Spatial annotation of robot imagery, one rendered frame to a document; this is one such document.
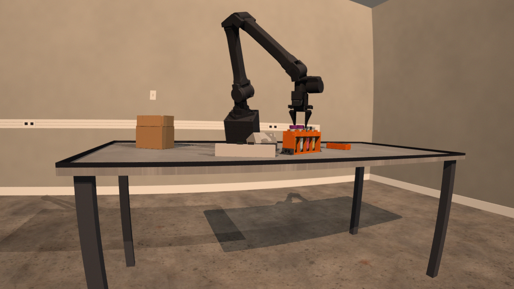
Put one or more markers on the beige key housing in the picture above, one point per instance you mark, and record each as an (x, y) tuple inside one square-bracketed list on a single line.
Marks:
[(263, 138)]

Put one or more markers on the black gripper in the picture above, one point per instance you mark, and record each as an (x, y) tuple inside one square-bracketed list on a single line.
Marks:
[(302, 108)]

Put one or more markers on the black table edge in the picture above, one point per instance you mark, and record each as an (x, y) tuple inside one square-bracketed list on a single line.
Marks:
[(66, 163)]

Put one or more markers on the brown cardboard box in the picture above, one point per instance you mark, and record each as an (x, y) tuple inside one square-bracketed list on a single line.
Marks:
[(155, 132)]

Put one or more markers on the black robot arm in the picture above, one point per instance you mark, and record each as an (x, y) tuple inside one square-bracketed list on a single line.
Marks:
[(242, 88)]

